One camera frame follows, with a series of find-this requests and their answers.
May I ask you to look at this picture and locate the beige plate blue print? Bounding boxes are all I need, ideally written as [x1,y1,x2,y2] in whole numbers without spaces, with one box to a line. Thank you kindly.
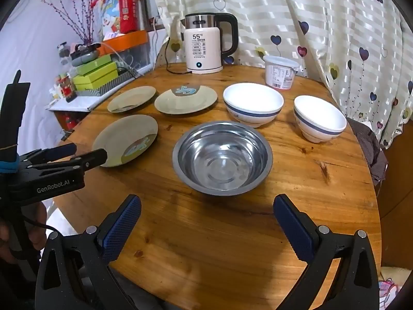
[107,86,157,113]
[154,84,218,115]
[92,114,158,168]

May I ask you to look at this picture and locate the black device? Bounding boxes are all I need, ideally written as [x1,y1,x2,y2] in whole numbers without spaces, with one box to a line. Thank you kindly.
[69,43,99,59]

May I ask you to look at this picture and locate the white bowl blue stripe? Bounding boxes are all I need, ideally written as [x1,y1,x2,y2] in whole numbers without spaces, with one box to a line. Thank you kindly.
[293,95,348,143]
[223,83,285,128]

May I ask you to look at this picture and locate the white shelf board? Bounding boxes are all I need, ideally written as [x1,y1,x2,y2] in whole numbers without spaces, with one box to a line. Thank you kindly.
[48,89,108,112]

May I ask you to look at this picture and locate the cartoon print bag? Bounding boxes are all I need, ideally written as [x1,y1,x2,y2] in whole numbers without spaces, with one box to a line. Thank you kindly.
[93,0,125,37]

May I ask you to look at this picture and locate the cream heart print curtain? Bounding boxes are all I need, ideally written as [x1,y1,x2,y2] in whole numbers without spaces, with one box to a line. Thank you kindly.
[152,0,413,149]

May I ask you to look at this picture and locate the chevron pattern box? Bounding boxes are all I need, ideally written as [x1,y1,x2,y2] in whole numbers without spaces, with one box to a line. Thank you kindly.
[75,69,139,98]

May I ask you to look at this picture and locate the lime green box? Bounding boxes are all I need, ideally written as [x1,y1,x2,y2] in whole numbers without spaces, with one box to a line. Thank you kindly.
[72,62,118,91]

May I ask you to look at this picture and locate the black kettle power cable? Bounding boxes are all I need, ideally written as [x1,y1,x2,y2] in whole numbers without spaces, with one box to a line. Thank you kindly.
[164,37,191,75]

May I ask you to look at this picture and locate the dark green flat box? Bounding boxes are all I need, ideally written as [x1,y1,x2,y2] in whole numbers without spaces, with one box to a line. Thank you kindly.
[77,55,113,72]

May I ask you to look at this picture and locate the purple flower branches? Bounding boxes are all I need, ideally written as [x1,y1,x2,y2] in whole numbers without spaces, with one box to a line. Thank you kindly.
[42,0,100,44]

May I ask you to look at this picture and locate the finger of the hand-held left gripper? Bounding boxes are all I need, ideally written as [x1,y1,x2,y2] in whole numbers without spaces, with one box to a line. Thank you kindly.
[18,143,77,169]
[19,149,108,184]

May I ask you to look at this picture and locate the white plastic tub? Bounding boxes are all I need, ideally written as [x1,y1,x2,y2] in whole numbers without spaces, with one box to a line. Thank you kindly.
[262,55,300,90]

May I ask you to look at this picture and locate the grey oval device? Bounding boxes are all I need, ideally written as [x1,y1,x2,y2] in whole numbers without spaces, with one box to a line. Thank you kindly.
[71,51,100,67]

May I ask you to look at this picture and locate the clear storage box orange lid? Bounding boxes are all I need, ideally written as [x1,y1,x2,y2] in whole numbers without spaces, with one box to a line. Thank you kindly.
[98,30,153,75]

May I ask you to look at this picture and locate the red figurine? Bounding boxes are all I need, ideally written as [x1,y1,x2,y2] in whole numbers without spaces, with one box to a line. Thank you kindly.
[55,74,78,104]

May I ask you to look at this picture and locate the thin white cable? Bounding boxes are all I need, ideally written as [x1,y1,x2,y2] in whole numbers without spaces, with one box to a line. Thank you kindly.
[101,40,130,72]

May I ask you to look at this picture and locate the red bag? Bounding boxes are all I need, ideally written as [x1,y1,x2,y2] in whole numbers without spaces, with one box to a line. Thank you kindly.
[119,0,142,34]

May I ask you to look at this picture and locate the person's left hand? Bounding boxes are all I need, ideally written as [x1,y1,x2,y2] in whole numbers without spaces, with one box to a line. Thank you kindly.
[0,201,48,265]

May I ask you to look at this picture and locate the stainless steel bowl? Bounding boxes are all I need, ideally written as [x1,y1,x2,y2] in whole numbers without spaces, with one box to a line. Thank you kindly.
[172,121,273,197]

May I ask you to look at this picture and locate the white power cable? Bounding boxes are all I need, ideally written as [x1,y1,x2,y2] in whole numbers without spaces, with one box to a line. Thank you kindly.
[151,16,162,60]

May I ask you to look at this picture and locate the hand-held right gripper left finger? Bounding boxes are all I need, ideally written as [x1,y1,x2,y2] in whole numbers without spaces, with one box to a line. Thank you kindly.
[35,194,142,310]

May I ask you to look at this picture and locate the pink patterned cloth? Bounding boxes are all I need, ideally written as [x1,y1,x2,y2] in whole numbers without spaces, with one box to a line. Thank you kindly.
[377,278,404,307]

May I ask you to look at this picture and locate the clear jar black lid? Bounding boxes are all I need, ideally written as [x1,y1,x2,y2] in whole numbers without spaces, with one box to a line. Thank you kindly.
[57,41,71,67]

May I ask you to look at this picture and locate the white electric kettle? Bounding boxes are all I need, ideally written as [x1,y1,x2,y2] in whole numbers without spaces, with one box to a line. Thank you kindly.
[181,12,239,74]

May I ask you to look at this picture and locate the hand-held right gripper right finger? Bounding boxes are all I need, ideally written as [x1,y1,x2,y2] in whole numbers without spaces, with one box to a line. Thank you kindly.
[273,194,379,310]

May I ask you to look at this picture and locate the dark dotted cloth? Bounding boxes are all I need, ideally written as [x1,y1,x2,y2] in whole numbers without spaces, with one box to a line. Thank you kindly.
[347,118,388,188]

